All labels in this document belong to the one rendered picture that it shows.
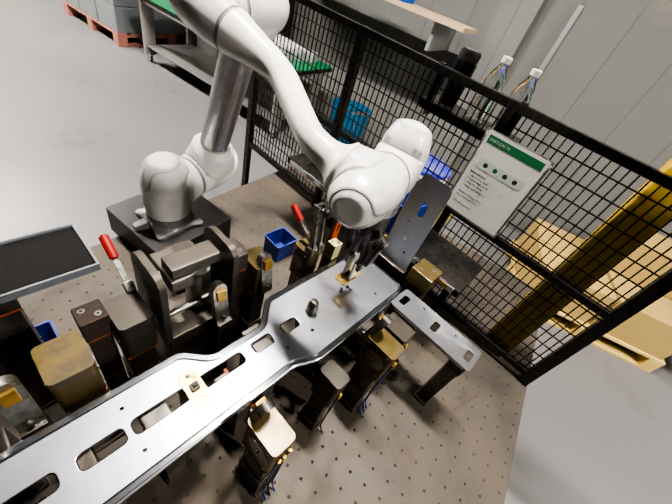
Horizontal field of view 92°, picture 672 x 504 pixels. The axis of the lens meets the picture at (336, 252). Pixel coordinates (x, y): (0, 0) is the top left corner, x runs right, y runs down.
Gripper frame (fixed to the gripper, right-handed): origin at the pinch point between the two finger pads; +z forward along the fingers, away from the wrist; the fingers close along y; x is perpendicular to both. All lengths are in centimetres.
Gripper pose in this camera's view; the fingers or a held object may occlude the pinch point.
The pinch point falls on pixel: (352, 266)
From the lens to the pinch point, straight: 91.2
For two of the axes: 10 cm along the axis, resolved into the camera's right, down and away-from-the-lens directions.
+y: 6.9, 6.2, -3.8
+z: -2.7, 7.0, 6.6
